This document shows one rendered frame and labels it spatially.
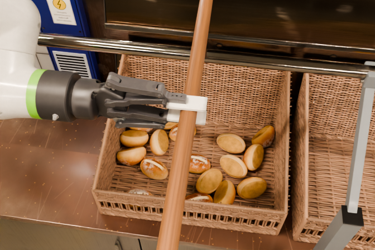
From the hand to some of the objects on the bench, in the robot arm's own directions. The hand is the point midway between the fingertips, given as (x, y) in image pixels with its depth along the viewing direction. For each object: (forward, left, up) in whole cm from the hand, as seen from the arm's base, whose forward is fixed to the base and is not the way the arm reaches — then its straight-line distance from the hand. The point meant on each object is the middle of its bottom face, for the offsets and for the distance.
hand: (187, 109), depth 72 cm
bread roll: (+8, +33, -60) cm, 69 cm away
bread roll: (-24, +24, -60) cm, 70 cm away
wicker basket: (+57, +30, -62) cm, 89 cm away
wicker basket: (-2, +28, -62) cm, 68 cm away
